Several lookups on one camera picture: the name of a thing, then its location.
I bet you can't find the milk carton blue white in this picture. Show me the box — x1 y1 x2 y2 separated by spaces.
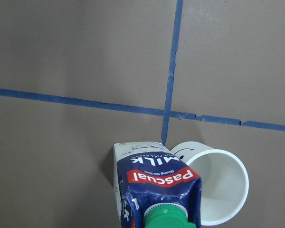
113 142 202 228

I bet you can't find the white enamel mug black handle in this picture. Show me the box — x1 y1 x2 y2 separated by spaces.
171 142 249 226

